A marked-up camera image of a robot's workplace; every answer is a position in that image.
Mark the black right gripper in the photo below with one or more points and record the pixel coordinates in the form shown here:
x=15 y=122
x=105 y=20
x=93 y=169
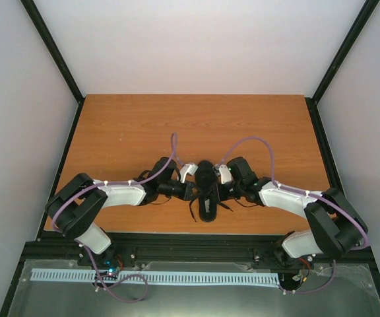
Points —
x=221 y=195

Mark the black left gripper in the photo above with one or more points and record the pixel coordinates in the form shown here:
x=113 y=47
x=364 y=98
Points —
x=183 y=195

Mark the black canvas sneaker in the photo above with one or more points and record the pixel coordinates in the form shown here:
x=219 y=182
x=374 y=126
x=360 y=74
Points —
x=206 y=181

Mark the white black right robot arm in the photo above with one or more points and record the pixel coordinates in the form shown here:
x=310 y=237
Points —
x=335 y=227

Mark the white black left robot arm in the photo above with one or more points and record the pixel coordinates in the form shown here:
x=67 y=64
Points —
x=75 y=207

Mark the green lit controller board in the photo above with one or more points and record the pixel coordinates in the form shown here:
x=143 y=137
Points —
x=111 y=271

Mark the right small wiring board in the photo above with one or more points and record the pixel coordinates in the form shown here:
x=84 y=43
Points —
x=302 y=276

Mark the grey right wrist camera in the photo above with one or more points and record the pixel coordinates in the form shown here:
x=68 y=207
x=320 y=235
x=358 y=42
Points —
x=223 y=173

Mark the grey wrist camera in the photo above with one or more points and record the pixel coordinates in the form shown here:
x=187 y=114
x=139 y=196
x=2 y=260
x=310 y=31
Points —
x=223 y=173
x=188 y=169

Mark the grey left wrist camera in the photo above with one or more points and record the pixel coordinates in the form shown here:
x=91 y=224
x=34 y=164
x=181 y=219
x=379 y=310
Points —
x=188 y=169

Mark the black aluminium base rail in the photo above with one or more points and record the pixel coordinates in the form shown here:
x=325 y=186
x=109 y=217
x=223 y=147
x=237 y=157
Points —
x=130 y=250

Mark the light blue slotted cable duct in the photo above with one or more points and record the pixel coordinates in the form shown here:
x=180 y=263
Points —
x=162 y=278

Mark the black right frame post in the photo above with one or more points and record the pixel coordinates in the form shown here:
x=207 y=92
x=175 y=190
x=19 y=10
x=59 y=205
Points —
x=348 y=42

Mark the black frame post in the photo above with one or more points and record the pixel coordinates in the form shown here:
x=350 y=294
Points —
x=40 y=25
x=348 y=42

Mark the black left frame post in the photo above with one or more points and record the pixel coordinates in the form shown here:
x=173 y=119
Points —
x=40 y=25

